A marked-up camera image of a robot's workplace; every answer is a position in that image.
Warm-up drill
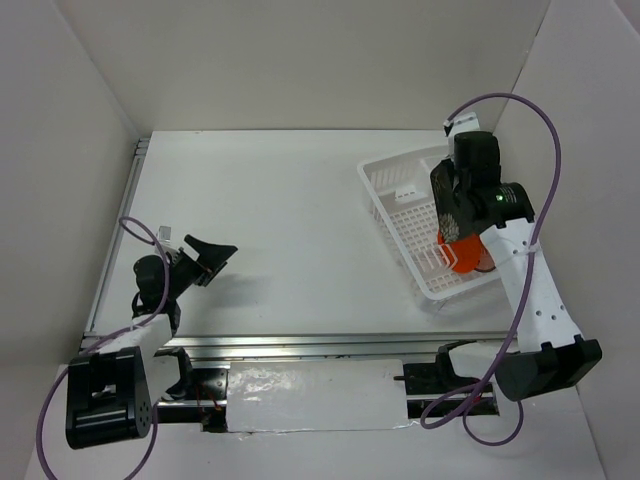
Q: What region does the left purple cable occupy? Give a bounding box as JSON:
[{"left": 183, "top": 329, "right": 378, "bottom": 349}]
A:
[{"left": 35, "top": 215, "right": 174, "bottom": 480}]

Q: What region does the white plastic dish rack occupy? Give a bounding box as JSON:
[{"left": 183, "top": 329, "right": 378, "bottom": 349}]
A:
[{"left": 357, "top": 146, "right": 498, "bottom": 309}]

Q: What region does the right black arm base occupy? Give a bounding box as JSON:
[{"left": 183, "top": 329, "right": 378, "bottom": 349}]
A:
[{"left": 393, "top": 341, "right": 499, "bottom": 420}]

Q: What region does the white foil covered panel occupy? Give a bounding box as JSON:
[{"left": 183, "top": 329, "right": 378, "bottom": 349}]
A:
[{"left": 226, "top": 359, "right": 411, "bottom": 433}]

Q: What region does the orange round plate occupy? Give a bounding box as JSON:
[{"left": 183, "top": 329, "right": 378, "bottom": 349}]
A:
[{"left": 437, "top": 232, "right": 484, "bottom": 274}]

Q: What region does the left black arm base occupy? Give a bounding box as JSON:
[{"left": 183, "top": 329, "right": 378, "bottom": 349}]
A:
[{"left": 156, "top": 347, "right": 229, "bottom": 433}]

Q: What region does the white sunburst pattern plate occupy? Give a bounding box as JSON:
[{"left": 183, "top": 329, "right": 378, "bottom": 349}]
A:
[{"left": 474, "top": 252, "right": 496, "bottom": 273}]

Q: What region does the aluminium frame rail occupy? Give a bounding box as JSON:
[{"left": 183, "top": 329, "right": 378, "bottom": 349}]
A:
[{"left": 79, "top": 134, "right": 516, "bottom": 366}]

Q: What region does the black square floral plate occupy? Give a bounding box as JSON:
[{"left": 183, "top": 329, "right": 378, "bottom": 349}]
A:
[{"left": 430, "top": 158, "right": 474, "bottom": 244}]

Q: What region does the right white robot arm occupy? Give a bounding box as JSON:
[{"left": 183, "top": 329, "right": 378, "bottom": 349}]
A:
[{"left": 430, "top": 131, "right": 602, "bottom": 401}]

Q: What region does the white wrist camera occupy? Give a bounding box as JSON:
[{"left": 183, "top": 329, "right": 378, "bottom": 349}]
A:
[
  {"left": 443, "top": 112, "right": 480, "bottom": 157},
  {"left": 156, "top": 225, "right": 180, "bottom": 263}
]

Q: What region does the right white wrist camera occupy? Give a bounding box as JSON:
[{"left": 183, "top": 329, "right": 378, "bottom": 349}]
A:
[{"left": 443, "top": 112, "right": 480, "bottom": 157}]

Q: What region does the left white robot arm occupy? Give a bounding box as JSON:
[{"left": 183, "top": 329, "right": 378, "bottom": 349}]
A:
[{"left": 65, "top": 235, "right": 237, "bottom": 450}]

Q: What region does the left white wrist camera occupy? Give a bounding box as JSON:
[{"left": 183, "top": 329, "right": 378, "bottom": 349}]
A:
[{"left": 156, "top": 225, "right": 180, "bottom": 263}]

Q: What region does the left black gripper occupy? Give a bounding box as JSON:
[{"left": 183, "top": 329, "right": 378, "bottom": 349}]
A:
[{"left": 164, "top": 235, "right": 237, "bottom": 300}]

